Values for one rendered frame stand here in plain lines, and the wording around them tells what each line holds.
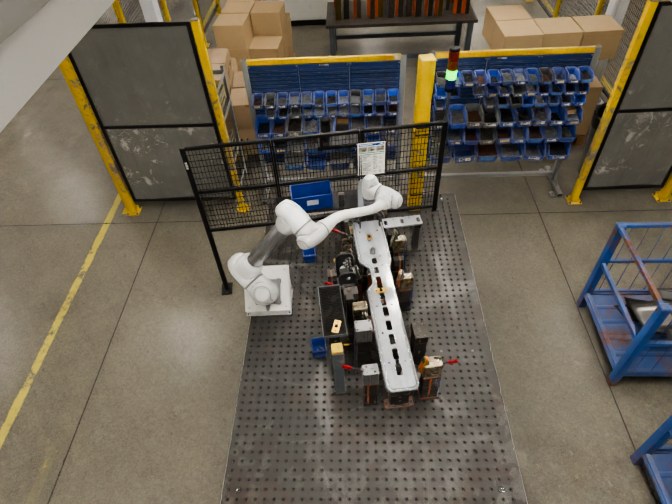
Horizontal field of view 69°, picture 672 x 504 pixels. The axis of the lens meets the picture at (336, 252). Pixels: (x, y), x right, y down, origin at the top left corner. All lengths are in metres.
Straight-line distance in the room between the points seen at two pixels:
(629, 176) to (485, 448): 3.57
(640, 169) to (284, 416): 4.26
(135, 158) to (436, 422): 3.77
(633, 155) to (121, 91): 4.81
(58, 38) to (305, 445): 2.60
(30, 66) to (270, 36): 6.63
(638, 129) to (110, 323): 5.10
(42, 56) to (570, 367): 4.08
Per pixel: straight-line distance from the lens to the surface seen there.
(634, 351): 4.00
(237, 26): 6.86
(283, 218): 2.85
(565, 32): 5.80
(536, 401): 4.10
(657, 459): 4.03
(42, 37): 0.70
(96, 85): 5.00
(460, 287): 3.66
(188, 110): 4.82
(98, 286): 5.17
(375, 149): 3.69
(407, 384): 2.83
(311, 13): 9.40
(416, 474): 2.96
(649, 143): 5.63
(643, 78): 5.13
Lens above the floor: 3.48
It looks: 46 degrees down
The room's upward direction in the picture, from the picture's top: 4 degrees counter-clockwise
